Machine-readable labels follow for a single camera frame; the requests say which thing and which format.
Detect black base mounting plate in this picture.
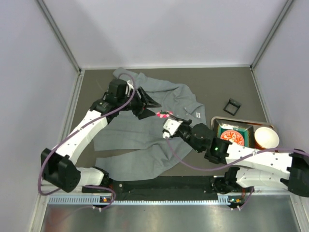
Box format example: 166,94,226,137
81,175,254,194

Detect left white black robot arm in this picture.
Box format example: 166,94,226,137
38,79,161,192

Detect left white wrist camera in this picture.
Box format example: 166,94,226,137
125,80,134,97

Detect red white patterned dish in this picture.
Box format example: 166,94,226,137
220,130,245,146

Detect small black open box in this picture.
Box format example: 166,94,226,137
223,98,242,116

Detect grey button-up shirt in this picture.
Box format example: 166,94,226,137
93,68,206,181

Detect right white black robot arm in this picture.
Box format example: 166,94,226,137
163,116,309,197

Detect grey slotted cable duct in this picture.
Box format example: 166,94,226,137
48,195,244,205

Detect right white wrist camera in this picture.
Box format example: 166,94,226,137
163,118,183,139

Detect black square plate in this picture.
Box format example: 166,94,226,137
211,119,255,148

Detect silver metal tray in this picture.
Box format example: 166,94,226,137
210,116,278,132

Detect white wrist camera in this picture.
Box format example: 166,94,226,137
163,118,183,139
125,80,134,97

